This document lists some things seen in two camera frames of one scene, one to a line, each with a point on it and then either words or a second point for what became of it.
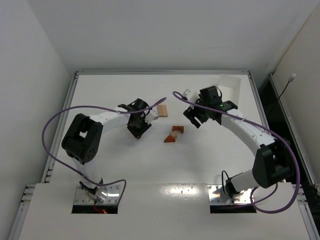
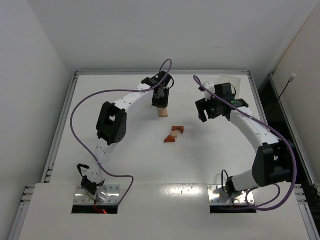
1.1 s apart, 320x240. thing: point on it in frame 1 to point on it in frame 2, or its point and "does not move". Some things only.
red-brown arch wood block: [178, 128] does not move
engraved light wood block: [162, 110] does not move
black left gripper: [139, 129] to [160, 102]
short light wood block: [174, 133] does not move
